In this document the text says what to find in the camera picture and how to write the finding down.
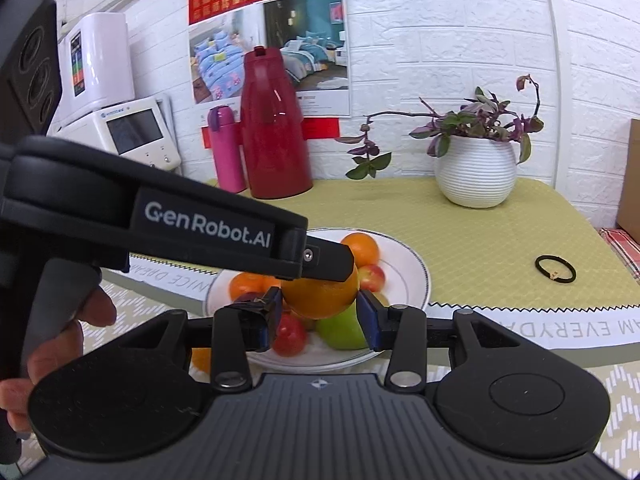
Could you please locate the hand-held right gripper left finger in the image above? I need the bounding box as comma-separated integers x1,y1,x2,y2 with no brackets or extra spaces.
119,286,284,394

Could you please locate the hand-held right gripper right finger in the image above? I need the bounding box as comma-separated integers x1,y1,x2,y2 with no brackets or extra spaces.
356,290,522,394

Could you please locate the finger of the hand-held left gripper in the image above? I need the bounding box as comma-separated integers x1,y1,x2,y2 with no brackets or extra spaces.
299,235,357,283

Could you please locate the red apple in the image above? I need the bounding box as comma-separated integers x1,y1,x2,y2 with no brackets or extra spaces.
271,312,309,358

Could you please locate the green apple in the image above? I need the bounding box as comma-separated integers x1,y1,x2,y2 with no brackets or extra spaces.
315,302,370,351

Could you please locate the large orange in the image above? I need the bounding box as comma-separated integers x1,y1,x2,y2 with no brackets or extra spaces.
281,260,361,320

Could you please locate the small red-yellow apple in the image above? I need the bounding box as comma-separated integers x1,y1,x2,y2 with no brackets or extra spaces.
357,265,387,292

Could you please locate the white plate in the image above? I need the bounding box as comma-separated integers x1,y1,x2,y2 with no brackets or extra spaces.
202,228,432,369

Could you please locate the yellow-orange citrus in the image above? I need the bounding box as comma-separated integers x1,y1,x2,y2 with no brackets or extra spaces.
190,347,214,374

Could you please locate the person's left hand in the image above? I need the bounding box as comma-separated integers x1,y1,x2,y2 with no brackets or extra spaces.
0,287,117,433

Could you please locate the white appliance with screen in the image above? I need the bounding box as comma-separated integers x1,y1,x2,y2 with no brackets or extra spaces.
47,94,182,177

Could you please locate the chevron patterned tablecloth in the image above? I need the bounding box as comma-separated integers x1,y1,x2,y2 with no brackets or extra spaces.
80,175,640,461

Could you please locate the red thermos jug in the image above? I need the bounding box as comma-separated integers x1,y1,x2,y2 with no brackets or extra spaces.
239,45,315,200

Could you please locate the white water purifier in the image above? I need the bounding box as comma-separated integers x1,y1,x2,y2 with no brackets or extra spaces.
57,11,136,122

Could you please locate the pink bottle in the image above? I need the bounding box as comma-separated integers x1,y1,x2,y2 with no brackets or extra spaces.
207,104,249,194

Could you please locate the potted purple plant white pot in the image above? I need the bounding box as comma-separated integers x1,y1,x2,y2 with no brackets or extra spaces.
334,73,545,209

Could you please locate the cardboard box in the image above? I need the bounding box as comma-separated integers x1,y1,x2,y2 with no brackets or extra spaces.
615,118,640,247

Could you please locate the black hair tie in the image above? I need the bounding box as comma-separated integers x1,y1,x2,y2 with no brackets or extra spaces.
534,254,577,282

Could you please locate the wall poster with bedding photos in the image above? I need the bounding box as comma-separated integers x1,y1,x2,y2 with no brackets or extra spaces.
187,0,351,150

